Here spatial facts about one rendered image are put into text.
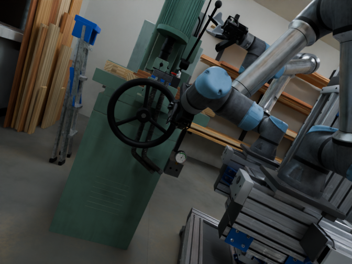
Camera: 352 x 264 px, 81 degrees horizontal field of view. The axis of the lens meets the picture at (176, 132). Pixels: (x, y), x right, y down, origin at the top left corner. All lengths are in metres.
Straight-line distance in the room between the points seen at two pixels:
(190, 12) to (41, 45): 1.50
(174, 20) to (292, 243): 1.06
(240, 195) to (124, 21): 3.18
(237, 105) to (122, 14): 3.21
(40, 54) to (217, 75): 1.99
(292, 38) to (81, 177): 1.06
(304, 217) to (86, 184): 0.97
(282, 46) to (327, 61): 3.85
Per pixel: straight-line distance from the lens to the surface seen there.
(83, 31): 1.82
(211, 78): 0.49
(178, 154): 1.04
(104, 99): 1.04
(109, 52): 3.55
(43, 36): 2.29
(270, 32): 4.01
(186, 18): 1.16
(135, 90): 1.02
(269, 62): 0.70
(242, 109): 0.53
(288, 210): 0.85
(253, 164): 1.28
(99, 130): 1.08
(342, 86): 0.71
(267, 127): 1.30
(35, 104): 2.41
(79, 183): 1.20
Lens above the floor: 0.95
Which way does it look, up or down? 10 degrees down
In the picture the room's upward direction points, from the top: 24 degrees clockwise
